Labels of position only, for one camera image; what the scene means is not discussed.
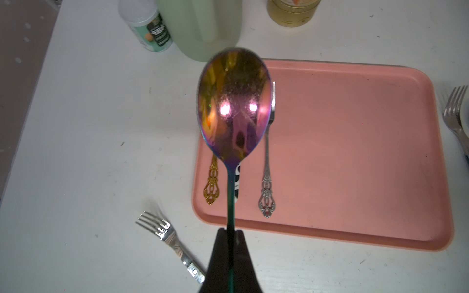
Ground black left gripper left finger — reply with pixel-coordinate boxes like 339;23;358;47
199;228;229;293

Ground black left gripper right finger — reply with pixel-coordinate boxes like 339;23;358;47
234;230;262;293

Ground grey speckled handle fork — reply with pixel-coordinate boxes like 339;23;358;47
136;211;206;284

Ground silver ornate handle fork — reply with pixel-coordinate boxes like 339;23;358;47
258;81;276;218

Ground gold ornate fork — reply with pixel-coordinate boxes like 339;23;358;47
203;155;220;205

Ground cow pattern handle spoon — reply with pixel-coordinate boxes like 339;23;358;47
234;164;241;203

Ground iridescent rainbow spoon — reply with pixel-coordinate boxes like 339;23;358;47
197;47;274;293

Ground teal handle fork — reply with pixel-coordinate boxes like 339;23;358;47
443;85;469;161

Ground pink plastic tray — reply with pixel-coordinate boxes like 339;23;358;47
192;58;454;252

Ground green thermos jug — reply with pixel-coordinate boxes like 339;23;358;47
156;0;243;62

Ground round gold tin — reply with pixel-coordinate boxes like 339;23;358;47
267;0;321;28

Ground small green labelled can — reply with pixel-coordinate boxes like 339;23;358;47
118;0;172;52

